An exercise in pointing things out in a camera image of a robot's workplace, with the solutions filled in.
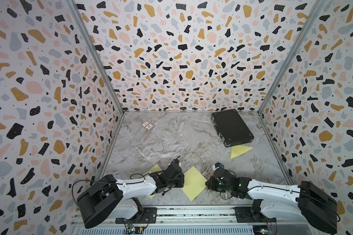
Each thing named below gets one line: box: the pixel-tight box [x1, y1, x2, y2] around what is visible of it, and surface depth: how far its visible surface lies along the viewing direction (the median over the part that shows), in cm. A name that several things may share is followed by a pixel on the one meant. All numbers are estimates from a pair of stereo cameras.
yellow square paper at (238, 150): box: [230, 144, 254, 160], surface depth 102 cm
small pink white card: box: [141, 120, 154, 131], surface depth 112 cm
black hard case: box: [210, 108, 255, 148], surface depth 110 cm
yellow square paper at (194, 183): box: [180, 165, 208, 202], surface depth 86 cm
